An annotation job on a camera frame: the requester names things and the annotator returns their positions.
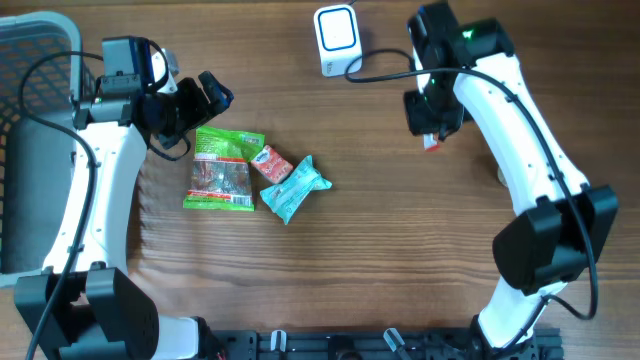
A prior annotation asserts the red stick packet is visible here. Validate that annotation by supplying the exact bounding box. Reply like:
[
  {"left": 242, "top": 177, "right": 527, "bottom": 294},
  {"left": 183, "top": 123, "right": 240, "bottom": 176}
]
[{"left": 423, "top": 134, "right": 440, "bottom": 152}]

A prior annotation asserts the green lid jar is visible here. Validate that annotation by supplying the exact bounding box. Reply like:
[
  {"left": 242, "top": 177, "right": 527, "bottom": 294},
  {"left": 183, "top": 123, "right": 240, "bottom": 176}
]
[{"left": 497, "top": 168, "right": 508, "bottom": 188}]

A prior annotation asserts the teal packet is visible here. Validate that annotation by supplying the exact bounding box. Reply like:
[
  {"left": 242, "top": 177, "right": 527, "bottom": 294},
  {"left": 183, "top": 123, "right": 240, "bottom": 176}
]
[{"left": 260, "top": 155, "right": 332, "bottom": 225}]

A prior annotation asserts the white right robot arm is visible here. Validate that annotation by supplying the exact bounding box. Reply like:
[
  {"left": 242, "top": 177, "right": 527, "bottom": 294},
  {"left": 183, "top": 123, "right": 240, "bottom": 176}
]
[{"left": 404, "top": 3, "right": 618, "bottom": 357}]

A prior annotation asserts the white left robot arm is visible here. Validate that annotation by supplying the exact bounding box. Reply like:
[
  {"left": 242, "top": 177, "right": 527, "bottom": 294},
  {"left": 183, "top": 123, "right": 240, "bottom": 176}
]
[{"left": 14, "top": 71, "right": 233, "bottom": 359}]

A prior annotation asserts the white barcode scanner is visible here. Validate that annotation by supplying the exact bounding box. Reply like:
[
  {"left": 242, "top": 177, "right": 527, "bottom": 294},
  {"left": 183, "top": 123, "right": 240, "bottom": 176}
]
[{"left": 313, "top": 4, "right": 363, "bottom": 77}]

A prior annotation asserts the green snack bag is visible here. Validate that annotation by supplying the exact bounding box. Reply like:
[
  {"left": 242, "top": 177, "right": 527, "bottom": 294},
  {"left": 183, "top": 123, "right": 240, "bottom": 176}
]
[{"left": 183, "top": 126, "right": 265, "bottom": 212}]

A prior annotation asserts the grey plastic shopping basket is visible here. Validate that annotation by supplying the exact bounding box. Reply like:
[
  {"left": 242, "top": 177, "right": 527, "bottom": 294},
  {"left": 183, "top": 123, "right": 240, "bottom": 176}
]
[{"left": 1, "top": 11, "right": 93, "bottom": 288}]

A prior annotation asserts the black mounting rail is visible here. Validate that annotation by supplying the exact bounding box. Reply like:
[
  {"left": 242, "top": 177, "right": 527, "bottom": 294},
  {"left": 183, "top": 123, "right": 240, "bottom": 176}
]
[{"left": 214, "top": 328, "right": 565, "bottom": 360}]

